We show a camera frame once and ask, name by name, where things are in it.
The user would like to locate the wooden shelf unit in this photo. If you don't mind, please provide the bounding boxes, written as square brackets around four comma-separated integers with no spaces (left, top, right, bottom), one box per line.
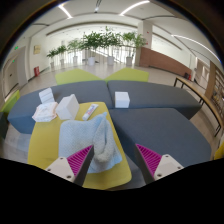
[203,59,224,113]

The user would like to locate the long dark grey ottoman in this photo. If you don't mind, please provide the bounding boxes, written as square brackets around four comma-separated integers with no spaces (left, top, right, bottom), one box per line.
[107,79,203,120]

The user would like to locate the ceiling strip lights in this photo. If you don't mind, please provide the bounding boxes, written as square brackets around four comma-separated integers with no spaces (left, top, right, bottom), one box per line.
[58,0,214,58]

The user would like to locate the small green ottoman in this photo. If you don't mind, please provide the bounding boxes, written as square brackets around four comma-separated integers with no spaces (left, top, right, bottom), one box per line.
[104,67,150,83]

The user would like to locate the wide dark grey ottoman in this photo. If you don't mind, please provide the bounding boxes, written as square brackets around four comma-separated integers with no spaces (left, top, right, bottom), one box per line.
[109,107,212,169]

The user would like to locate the small white tube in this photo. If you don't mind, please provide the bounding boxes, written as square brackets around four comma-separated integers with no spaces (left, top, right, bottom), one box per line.
[82,103,100,122]

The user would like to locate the light blue towel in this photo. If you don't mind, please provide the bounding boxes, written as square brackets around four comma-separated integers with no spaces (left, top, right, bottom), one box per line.
[58,111,123,174]

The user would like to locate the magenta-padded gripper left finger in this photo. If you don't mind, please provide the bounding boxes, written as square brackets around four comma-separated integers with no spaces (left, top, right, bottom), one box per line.
[44,144,95,187]

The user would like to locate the brown wood-panelled counter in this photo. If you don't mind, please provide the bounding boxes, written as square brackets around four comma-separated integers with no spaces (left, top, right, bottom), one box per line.
[139,46,193,78]

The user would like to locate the long green bench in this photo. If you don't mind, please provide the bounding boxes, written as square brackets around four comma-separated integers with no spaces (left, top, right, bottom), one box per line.
[0,89,21,116]

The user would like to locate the yellow ottoman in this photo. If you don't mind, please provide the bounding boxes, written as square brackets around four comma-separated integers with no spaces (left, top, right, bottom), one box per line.
[27,101,133,191]

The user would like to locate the dark grey cube seat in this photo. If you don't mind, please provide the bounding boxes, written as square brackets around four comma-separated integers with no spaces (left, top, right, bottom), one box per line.
[0,111,9,139]

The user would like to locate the row of potted plants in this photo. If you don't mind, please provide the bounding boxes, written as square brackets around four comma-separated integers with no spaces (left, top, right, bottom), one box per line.
[46,27,148,69]

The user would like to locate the soft plastic wipes pack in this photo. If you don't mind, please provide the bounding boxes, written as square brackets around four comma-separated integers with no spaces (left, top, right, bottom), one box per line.
[31,101,59,123]

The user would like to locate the wooden table with black frame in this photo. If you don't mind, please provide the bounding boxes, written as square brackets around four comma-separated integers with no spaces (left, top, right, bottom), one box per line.
[173,75,224,138]

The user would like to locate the stacked white tissue packs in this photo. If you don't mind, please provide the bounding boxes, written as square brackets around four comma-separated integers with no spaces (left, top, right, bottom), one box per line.
[38,87,55,104]

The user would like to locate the small white cube box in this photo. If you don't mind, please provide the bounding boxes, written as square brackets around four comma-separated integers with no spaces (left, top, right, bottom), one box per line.
[114,91,131,109]

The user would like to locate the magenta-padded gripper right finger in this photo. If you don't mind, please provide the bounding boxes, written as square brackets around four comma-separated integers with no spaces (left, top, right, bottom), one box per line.
[134,143,185,185]

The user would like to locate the large green ottoman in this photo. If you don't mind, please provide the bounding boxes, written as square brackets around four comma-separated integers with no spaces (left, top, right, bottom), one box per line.
[54,68,107,86]

